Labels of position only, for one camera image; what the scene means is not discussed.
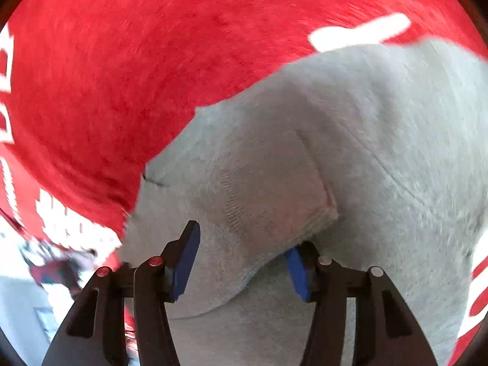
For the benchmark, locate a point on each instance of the dark plaid garment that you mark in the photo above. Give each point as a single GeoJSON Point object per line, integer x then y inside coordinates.
{"type": "Point", "coordinates": [64, 270]}

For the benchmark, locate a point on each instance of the grey sweater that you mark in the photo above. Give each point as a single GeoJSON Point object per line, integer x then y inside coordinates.
{"type": "Point", "coordinates": [376, 153]}

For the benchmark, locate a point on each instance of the red blanket with white characters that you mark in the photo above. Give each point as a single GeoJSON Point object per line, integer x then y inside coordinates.
{"type": "Point", "coordinates": [93, 90]}

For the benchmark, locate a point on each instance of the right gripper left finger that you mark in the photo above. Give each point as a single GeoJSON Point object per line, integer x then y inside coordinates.
{"type": "Point", "coordinates": [94, 332]}

